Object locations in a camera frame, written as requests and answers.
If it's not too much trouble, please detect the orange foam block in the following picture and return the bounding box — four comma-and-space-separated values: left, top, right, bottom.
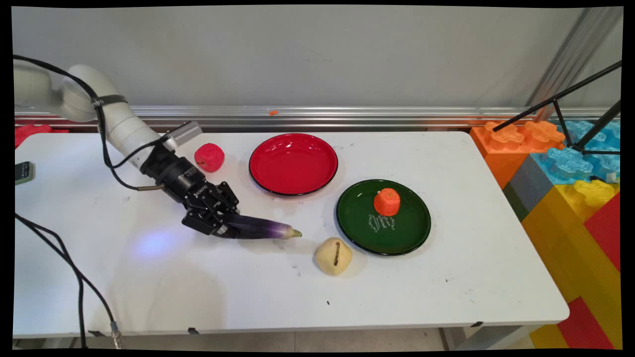
469, 120, 566, 190

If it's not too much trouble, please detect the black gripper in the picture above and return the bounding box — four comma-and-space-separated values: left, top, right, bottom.
140, 146, 241, 238

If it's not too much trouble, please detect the black cable with silver plug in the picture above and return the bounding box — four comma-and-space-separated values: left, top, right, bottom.
12, 55, 172, 350

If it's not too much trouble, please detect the dark handheld device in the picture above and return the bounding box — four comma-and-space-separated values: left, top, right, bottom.
15, 161, 36, 186

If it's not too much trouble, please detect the aluminium rail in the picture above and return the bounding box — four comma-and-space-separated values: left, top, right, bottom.
15, 105, 621, 131

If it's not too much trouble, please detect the white table leg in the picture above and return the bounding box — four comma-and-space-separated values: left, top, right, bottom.
439, 325, 541, 351

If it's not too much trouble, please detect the red plate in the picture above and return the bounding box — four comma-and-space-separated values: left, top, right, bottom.
249, 133, 339, 196

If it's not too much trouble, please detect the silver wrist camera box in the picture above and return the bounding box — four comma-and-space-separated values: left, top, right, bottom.
161, 121, 203, 152

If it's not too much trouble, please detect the orange toy fruit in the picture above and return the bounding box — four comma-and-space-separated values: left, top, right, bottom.
373, 187, 401, 217

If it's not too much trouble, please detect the grey cable strap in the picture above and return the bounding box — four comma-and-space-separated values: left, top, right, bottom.
92, 94, 128, 109

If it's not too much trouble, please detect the black tripod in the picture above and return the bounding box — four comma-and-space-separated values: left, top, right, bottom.
493, 59, 623, 155

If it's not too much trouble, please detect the dark green plate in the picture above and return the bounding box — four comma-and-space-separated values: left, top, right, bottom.
336, 179, 432, 256

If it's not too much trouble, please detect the light blue foam block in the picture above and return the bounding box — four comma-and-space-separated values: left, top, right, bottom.
531, 119, 622, 185

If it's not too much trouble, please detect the red toy apple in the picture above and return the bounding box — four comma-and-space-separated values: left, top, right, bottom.
194, 143, 225, 173

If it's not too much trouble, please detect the aluminium upright profile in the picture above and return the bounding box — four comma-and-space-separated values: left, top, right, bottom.
526, 6, 623, 119

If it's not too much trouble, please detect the grey foam block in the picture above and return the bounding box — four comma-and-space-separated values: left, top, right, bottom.
503, 155, 556, 222

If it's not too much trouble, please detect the purple toy eggplant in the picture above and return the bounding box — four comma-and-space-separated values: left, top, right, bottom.
226, 214, 302, 240

